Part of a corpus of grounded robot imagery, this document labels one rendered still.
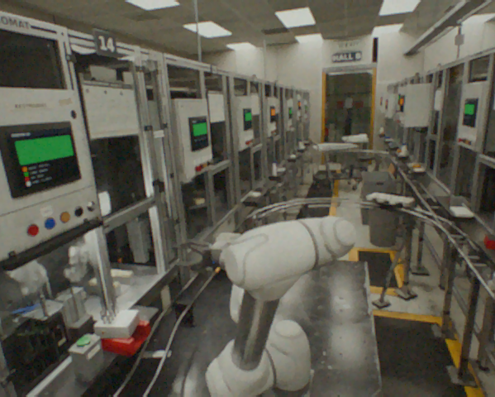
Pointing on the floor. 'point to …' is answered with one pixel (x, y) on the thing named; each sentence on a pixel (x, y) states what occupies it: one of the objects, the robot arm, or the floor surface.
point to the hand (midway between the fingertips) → (180, 255)
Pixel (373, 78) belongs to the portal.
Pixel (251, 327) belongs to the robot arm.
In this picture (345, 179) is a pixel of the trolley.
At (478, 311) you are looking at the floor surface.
